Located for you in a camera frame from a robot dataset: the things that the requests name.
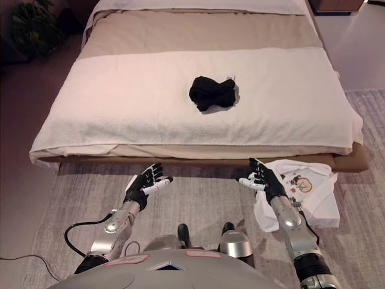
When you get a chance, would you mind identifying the silver robot torso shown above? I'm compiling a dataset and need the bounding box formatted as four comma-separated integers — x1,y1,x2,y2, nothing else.
44,234,304,289

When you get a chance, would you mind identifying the bed with beige bedding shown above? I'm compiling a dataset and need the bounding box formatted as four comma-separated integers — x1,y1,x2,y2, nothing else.
29,0,370,172

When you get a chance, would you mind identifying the silver robot right leg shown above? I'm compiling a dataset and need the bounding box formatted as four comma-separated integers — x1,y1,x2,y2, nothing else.
217,222,253,268

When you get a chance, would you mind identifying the black power cable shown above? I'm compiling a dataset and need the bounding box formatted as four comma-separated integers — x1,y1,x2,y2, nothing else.
0,220,111,274

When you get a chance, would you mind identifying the white printed t-shirt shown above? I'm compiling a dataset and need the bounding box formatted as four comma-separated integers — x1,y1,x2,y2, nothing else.
253,160,341,233

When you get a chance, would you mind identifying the brown wooden nightstand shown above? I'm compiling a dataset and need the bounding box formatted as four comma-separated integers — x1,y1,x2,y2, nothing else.
309,0,371,16

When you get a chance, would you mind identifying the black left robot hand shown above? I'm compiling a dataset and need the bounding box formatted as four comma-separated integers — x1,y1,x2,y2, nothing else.
123,163,174,210

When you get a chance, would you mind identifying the black crumpled garment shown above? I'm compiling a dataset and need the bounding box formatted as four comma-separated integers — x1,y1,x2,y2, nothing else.
188,76,241,113

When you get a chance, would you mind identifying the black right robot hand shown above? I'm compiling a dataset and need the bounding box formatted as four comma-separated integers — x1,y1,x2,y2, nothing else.
238,157,289,202

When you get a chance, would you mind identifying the dark green potted plant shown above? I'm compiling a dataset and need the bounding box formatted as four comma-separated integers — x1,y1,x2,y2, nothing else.
8,1,70,63

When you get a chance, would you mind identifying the grey patterned rug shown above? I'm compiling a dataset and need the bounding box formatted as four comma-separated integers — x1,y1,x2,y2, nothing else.
5,89,385,289

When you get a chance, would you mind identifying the white towel blanket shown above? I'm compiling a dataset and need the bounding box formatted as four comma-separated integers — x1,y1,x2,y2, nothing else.
29,46,364,155

